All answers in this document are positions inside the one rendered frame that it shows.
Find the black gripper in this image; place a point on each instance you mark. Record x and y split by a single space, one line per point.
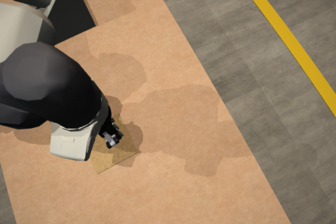
109 130

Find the tan flat mat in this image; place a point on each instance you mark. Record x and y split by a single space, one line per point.
103 158

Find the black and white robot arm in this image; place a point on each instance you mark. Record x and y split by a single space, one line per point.
40 83

